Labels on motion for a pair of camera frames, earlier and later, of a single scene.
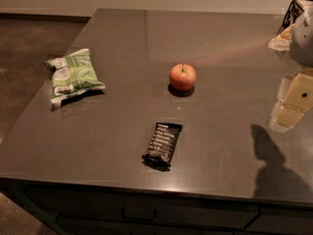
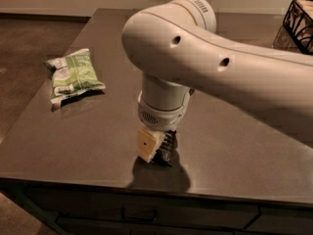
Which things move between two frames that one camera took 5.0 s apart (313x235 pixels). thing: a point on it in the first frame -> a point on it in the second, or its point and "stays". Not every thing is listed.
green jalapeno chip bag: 70,74 stays
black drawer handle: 123,215 stays
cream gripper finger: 294,98 -> 160,120
